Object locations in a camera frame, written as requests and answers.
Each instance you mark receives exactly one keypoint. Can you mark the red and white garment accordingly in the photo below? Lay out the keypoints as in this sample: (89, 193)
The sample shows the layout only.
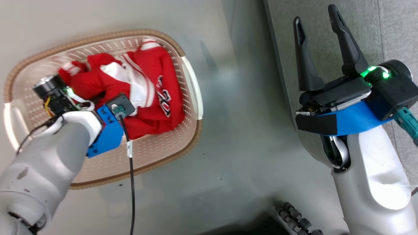
(153, 111)

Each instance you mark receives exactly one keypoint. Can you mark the beige plastic laundry basket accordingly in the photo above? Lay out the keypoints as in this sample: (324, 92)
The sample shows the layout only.
(163, 156)

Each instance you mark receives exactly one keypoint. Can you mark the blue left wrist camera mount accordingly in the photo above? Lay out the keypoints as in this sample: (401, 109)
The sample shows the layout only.
(109, 137)

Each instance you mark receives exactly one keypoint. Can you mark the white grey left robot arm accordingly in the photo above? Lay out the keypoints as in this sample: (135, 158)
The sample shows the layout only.
(39, 173)

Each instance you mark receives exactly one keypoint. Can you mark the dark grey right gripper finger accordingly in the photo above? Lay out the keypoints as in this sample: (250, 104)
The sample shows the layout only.
(305, 65)
(351, 52)

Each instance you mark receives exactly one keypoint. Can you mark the grey fabric sofa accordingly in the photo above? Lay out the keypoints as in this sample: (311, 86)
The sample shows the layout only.
(385, 29)

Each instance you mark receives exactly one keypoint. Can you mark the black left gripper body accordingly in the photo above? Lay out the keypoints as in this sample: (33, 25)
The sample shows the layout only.
(54, 91)

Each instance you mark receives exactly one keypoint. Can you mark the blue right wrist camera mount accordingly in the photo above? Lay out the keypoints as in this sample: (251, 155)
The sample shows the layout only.
(356, 122)

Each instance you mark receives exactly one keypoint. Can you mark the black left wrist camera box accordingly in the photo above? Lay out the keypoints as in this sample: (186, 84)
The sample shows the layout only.
(122, 104)

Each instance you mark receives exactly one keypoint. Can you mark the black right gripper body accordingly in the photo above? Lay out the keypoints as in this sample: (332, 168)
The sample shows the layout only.
(392, 94)

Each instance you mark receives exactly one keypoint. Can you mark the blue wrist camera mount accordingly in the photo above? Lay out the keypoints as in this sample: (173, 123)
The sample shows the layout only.
(109, 137)
(356, 122)

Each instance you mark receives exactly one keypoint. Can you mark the dark robot base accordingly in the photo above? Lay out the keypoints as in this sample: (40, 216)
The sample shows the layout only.
(248, 227)

